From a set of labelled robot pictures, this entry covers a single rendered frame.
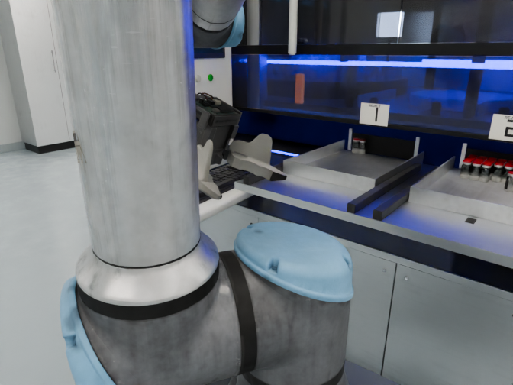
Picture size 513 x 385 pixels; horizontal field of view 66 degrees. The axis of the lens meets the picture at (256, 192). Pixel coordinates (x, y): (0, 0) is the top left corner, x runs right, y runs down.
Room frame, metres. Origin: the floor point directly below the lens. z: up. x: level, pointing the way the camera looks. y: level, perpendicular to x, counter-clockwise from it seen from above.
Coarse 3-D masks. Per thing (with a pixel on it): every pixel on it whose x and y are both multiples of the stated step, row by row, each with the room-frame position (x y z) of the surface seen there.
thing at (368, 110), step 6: (360, 108) 1.16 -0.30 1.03; (366, 108) 1.15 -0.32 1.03; (372, 108) 1.14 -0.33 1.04; (378, 108) 1.13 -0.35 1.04; (384, 108) 1.12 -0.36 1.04; (360, 114) 1.16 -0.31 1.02; (366, 114) 1.15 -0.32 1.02; (372, 114) 1.14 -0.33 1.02; (378, 114) 1.13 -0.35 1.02; (384, 114) 1.12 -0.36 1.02; (360, 120) 1.16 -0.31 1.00; (366, 120) 1.15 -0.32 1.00; (372, 120) 1.14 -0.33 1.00; (378, 120) 1.13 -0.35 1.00; (384, 120) 1.12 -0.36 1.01
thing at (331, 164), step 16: (336, 144) 1.24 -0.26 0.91; (288, 160) 1.03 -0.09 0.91; (304, 160) 1.09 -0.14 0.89; (320, 160) 1.14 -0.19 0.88; (336, 160) 1.14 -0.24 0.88; (352, 160) 1.14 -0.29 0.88; (368, 160) 1.14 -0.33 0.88; (384, 160) 1.14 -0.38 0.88; (400, 160) 1.14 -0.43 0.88; (416, 160) 1.07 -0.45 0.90; (304, 176) 0.98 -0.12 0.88; (320, 176) 0.95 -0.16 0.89; (336, 176) 0.92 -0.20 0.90; (352, 176) 0.89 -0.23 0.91; (368, 176) 0.98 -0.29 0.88; (384, 176) 0.90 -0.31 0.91
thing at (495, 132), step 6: (492, 120) 0.95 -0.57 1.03; (498, 120) 0.94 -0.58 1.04; (504, 120) 0.93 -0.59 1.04; (492, 126) 0.94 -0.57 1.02; (498, 126) 0.94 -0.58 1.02; (504, 126) 0.93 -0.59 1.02; (510, 126) 0.92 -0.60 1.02; (492, 132) 0.94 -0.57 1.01; (498, 132) 0.94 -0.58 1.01; (504, 132) 0.93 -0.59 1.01; (510, 132) 0.92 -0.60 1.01; (492, 138) 0.94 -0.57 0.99; (498, 138) 0.93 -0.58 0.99; (504, 138) 0.93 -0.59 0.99; (510, 138) 0.92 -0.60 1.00
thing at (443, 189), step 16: (448, 160) 1.02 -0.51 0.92; (432, 176) 0.91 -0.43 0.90; (448, 176) 0.98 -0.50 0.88; (416, 192) 0.80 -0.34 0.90; (432, 192) 0.77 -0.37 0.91; (448, 192) 0.86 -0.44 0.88; (464, 192) 0.86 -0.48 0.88; (480, 192) 0.86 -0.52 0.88; (496, 192) 0.86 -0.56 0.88; (512, 192) 0.86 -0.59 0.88; (448, 208) 0.75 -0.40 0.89; (464, 208) 0.73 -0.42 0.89; (480, 208) 0.72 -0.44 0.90; (496, 208) 0.70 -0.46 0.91; (512, 208) 0.68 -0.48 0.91; (512, 224) 0.68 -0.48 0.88
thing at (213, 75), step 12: (204, 48) 1.30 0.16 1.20; (228, 48) 1.41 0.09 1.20; (204, 60) 1.30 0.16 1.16; (216, 60) 1.35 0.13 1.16; (228, 60) 1.41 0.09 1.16; (204, 72) 1.30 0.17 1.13; (216, 72) 1.35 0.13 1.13; (228, 72) 1.41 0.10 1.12; (204, 84) 1.30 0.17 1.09; (216, 84) 1.35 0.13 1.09; (228, 84) 1.41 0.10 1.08; (216, 96) 1.35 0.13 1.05; (228, 96) 1.40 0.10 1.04; (228, 144) 1.40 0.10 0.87
